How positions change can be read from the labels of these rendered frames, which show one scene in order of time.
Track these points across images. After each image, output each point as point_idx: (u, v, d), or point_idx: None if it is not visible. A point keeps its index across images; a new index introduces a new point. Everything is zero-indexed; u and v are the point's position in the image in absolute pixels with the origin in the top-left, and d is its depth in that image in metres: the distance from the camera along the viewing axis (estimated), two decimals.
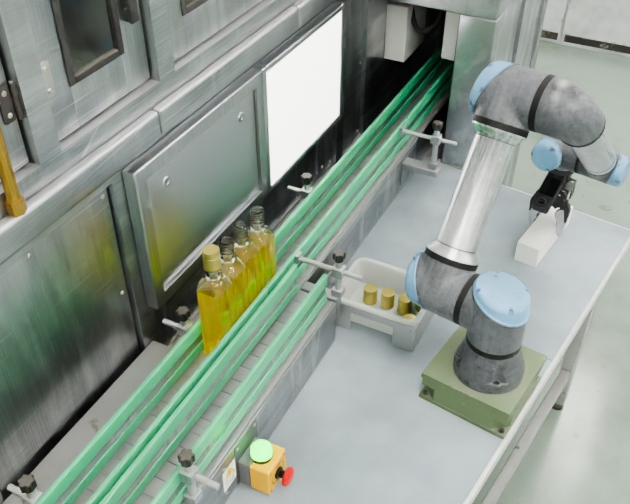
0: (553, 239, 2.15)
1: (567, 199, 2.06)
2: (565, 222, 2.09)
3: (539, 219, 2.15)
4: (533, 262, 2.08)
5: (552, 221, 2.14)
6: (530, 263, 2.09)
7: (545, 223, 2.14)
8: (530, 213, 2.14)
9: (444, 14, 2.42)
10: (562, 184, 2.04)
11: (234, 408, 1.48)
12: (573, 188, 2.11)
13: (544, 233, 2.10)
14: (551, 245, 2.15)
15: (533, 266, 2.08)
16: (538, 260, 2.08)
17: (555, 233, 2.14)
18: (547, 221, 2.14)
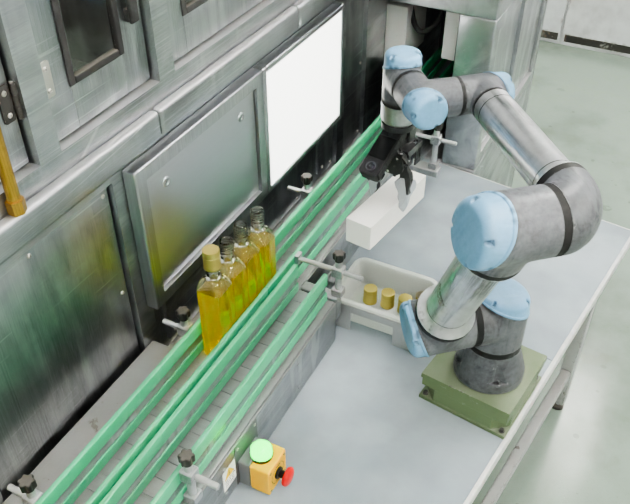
0: (398, 215, 1.73)
1: (407, 164, 1.64)
2: (407, 193, 1.67)
3: (380, 191, 1.73)
4: (367, 244, 1.66)
5: (396, 193, 1.73)
6: (364, 245, 1.67)
7: (386, 195, 1.72)
8: (369, 184, 1.72)
9: (444, 14, 2.42)
10: (399, 145, 1.62)
11: (234, 408, 1.48)
12: (419, 151, 1.69)
13: (382, 207, 1.68)
14: (395, 223, 1.73)
15: (367, 248, 1.67)
16: (373, 240, 1.67)
17: (399, 208, 1.72)
18: (390, 193, 1.73)
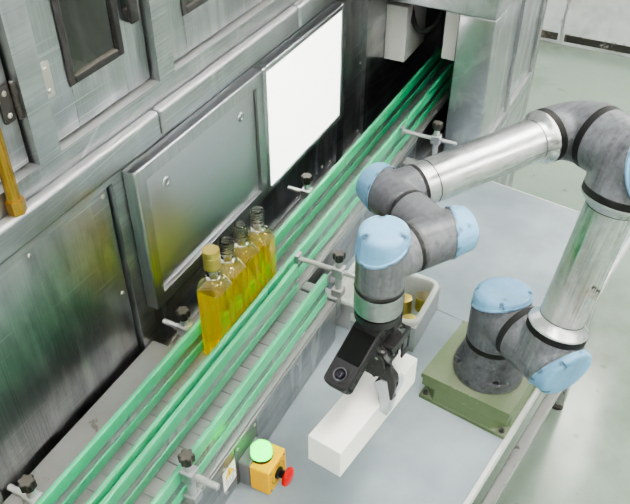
0: (380, 419, 1.29)
1: (391, 364, 1.21)
2: (391, 399, 1.24)
3: (356, 386, 1.30)
4: (336, 469, 1.22)
5: (376, 390, 1.29)
6: (332, 469, 1.23)
7: (364, 394, 1.28)
8: None
9: (444, 14, 2.42)
10: (379, 342, 1.18)
11: (234, 408, 1.48)
12: (407, 339, 1.25)
13: (357, 416, 1.25)
14: (376, 429, 1.30)
15: (336, 474, 1.23)
16: (345, 464, 1.23)
17: (381, 411, 1.28)
18: (369, 390, 1.29)
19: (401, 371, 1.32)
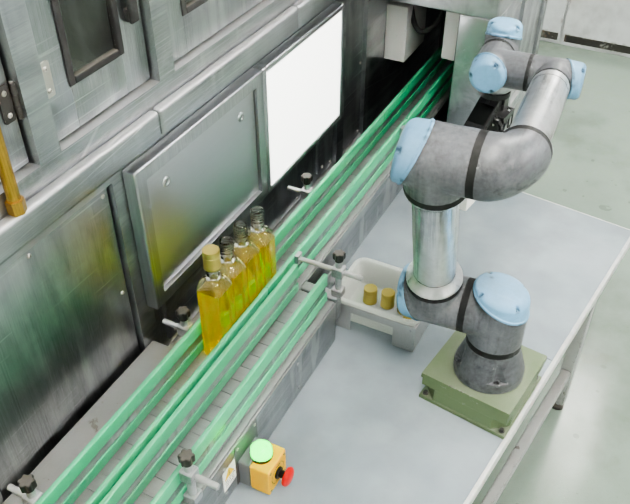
0: None
1: (502, 130, 1.75)
2: None
3: None
4: (463, 205, 1.77)
5: None
6: (460, 206, 1.78)
7: None
8: None
9: (444, 14, 2.42)
10: (495, 111, 1.73)
11: (234, 408, 1.48)
12: (511, 118, 1.80)
13: None
14: None
15: (463, 209, 1.78)
16: (469, 202, 1.77)
17: None
18: None
19: None
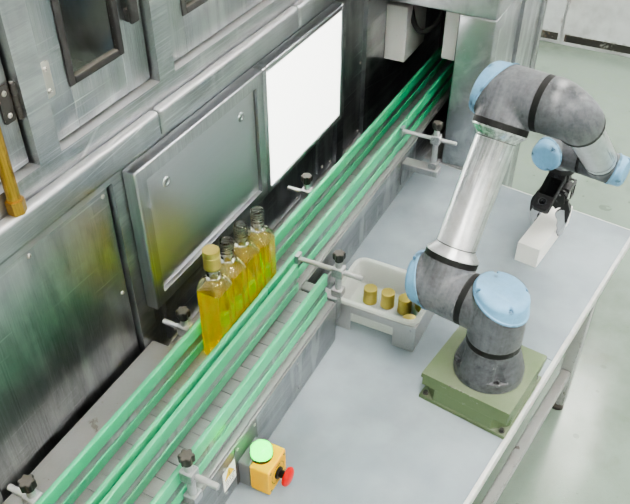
0: (554, 239, 2.15)
1: (568, 199, 2.06)
2: (565, 222, 2.09)
3: (539, 219, 2.15)
4: (534, 262, 2.08)
5: (552, 221, 2.14)
6: (531, 263, 2.08)
7: (545, 223, 2.14)
8: (531, 213, 2.14)
9: (444, 14, 2.42)
10: (563, 184, 2.04)
11: (234, 408, 1.48)
12: (573, 188, 2.11)
13: (544, 233, 2.10)
14: (551, 245, 2.15)
15: (533, 266, 2.08)
16: (538, 260, 2.08)
17: (555, 233, 2.14)
18: (547, 221, 2.14)
19: None
